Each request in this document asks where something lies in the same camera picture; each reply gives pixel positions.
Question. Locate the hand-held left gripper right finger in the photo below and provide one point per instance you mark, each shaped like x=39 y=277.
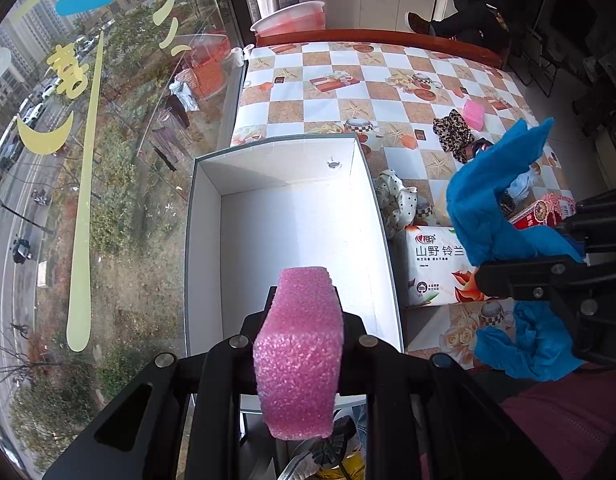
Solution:
x=403 y=375

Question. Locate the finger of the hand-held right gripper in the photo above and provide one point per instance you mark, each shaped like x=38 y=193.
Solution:
x=605 y=220
x=528 y=277

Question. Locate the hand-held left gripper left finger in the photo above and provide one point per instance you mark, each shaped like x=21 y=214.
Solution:
x=222 y=365

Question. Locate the blue fluffy cloth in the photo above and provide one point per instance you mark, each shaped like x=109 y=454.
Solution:
x=493 y=210

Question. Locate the pink foam sponge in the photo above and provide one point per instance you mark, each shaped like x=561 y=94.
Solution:
x=298 y=350
x=474 y=114

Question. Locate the white cardboard box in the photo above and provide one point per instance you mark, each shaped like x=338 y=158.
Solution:
x=288 y=230

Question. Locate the white polka dot scrunchie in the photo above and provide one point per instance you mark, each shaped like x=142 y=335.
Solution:
x=395 y=200

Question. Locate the red patterned carton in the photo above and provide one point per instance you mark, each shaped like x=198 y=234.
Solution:
x=543 y=210

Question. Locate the black ribbed object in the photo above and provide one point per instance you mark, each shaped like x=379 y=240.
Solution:
x=333 y=447

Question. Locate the white tissue pack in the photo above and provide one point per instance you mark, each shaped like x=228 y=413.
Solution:
x=428 y=260

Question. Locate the maroon clothing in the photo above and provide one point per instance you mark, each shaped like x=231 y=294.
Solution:
x=578 y=425

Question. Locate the small dark cloth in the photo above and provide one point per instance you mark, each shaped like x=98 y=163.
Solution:
x=477 y=149

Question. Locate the leopard print scrunchie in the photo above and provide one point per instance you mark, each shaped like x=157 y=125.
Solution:
x=453 y=132

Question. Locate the black metal chair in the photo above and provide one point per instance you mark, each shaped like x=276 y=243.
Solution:
x=535 y=35

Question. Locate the long yellow window decal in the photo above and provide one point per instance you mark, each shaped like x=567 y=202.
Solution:
x=85 y=210

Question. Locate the checkered printed tablecloth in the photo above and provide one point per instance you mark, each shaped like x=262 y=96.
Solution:
x=338 y=105

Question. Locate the yellow crescent window decal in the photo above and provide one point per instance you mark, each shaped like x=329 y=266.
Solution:
x=40 y=142

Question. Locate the white cup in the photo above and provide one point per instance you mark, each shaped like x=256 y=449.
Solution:
x=236 y=55

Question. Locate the pink plastic basin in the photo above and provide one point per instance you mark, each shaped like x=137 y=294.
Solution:
x=293 y=17

